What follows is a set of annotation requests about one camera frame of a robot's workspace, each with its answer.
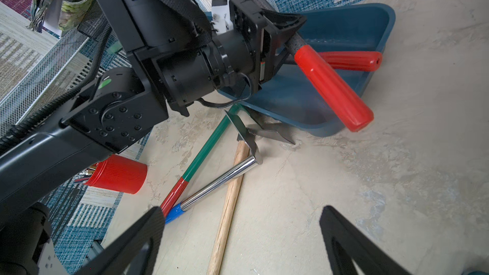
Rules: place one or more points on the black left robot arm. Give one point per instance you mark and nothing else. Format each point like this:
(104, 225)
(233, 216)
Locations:
(102, 116)

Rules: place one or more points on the grey hoe red grip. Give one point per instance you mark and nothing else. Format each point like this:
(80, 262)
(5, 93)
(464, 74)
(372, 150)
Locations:
(353, 61)
(345, 103)

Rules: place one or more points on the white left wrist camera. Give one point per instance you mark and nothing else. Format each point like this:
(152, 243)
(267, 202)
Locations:
(220, 13)

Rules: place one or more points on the teal plastic storage box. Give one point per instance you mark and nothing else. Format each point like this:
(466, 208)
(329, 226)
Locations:
(292, 99)

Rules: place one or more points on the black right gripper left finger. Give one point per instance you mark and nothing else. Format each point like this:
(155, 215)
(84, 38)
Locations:
(135, 251)

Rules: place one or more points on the white wire mesh basket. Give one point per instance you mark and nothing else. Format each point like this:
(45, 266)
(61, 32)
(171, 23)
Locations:
(61, 69)

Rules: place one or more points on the green red handled hoe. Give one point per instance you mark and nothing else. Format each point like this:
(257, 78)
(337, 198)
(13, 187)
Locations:
(179, 187)

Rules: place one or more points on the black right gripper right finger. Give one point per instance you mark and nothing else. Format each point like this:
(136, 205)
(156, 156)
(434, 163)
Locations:
(347, 247)

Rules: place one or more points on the red pen cup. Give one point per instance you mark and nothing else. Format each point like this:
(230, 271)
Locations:
(116, 173)

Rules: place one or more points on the chrome blue handled hoe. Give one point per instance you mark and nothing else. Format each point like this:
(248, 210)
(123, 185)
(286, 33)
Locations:
(246, 122)

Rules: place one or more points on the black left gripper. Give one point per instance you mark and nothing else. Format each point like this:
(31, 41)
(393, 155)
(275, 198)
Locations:
(240, 60)

